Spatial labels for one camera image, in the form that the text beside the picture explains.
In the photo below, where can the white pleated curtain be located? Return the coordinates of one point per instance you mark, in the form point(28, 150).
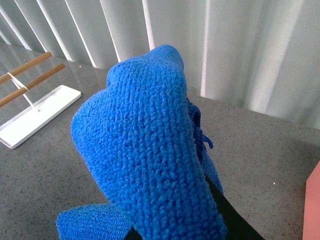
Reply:
point(261, 55)

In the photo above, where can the pink plastic bin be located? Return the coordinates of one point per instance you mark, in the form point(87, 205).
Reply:
point(311, 221)

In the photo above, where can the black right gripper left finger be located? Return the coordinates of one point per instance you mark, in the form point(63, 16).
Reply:
point(132, 235)

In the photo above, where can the lower wooden rod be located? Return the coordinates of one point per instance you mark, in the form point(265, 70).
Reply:
point(31, 85)

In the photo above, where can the blue microfiber cloth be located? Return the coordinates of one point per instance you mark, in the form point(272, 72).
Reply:
point(141, 140)

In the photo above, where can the upper wooden rod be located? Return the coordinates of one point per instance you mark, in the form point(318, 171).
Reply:
point(26, 66)

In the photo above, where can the wooden rod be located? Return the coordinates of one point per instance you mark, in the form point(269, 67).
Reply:
point(31, 85)
point(26, 66)

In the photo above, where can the white rack stand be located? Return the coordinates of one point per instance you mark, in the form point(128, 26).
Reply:
point(19, 128)

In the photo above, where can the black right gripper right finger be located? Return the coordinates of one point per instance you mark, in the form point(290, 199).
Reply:
point(237, 227)

